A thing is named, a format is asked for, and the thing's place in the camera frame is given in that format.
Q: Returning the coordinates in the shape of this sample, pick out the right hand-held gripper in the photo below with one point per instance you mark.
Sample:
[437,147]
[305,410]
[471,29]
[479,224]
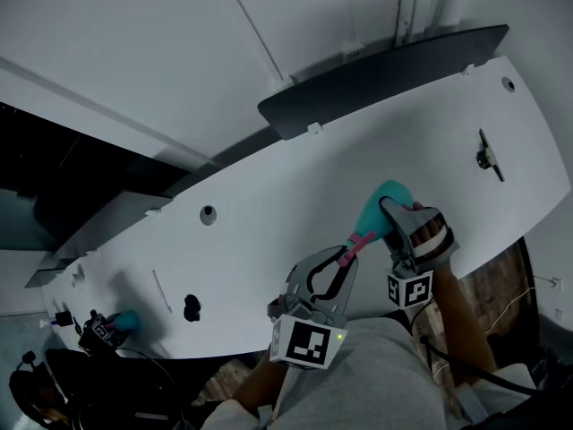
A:
[441,256]

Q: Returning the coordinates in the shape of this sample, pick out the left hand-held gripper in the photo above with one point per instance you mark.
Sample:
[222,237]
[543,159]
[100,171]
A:
[309,341]

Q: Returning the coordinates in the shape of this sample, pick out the teal plastic squeeze bottle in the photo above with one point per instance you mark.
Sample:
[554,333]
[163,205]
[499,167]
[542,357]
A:
[371,213]

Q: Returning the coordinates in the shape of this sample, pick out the pink bottle cap with strap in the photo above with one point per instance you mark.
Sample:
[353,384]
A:
[356,246]

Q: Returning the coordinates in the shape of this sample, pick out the person's left forearm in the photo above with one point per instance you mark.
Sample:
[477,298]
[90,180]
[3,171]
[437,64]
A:
[264,390]

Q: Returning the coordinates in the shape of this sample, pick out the person's right forearm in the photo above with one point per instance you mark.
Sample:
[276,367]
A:
[463,329]

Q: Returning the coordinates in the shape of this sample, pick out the person's right hand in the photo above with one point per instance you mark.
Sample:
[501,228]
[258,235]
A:
[427,232]

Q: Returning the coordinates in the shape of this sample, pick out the white divider clip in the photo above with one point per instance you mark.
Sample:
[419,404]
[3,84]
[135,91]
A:
[153,212]
[467,70]
[315,128]

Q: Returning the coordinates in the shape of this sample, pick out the person's grey shirt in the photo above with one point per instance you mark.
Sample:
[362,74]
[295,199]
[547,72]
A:
[380,383]

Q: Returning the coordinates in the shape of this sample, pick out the dark desk divider panel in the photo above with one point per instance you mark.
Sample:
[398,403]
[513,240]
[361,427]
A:
[380,81]

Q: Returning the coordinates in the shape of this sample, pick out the small black object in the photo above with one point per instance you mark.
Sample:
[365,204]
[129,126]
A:
[192,308]

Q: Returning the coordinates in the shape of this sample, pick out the thin white stick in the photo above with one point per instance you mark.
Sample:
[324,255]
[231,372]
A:
[161,290]

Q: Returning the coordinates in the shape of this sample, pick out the grey desk divider panel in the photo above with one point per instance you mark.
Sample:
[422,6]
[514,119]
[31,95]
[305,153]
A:
[116,220]

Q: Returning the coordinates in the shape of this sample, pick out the black bag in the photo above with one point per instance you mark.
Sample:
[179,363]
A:
[555,372]

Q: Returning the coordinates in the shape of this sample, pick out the small white object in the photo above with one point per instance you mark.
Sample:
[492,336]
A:
[79,278]

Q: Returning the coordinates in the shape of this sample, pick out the small black box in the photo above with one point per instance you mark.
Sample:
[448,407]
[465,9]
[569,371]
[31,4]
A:
[63,318]

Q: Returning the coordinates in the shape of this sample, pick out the black clamp bracket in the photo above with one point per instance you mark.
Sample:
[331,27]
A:
[490,155]

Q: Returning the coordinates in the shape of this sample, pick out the white wall socket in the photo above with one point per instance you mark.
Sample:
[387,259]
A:
[555,283]

